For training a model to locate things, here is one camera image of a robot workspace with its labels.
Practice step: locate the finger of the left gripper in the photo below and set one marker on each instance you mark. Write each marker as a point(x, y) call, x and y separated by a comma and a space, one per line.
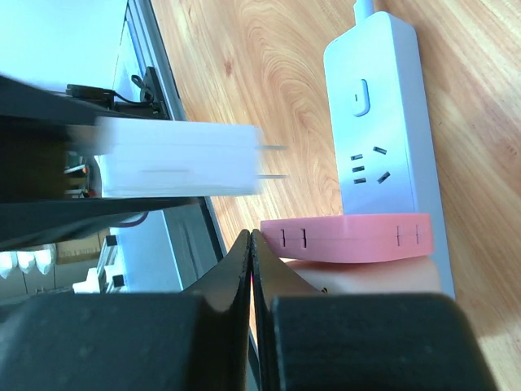
point(50, 180)

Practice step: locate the light blue power strip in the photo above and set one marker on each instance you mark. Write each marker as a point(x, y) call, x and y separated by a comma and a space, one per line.
point(380, 124)

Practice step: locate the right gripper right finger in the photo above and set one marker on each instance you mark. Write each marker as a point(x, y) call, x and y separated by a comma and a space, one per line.
point(309, 340)

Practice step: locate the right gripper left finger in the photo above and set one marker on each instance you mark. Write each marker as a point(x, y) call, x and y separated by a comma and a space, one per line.
point(192, 340)

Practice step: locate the pink charger plug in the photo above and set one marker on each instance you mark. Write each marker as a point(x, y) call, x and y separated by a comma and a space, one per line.
point(351, 239)

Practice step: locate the beige patterned cube charger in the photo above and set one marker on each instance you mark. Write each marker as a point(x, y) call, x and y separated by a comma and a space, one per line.
point(416, 274)

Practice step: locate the white charger plug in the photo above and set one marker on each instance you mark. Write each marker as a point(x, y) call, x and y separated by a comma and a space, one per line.
point(141, 158)

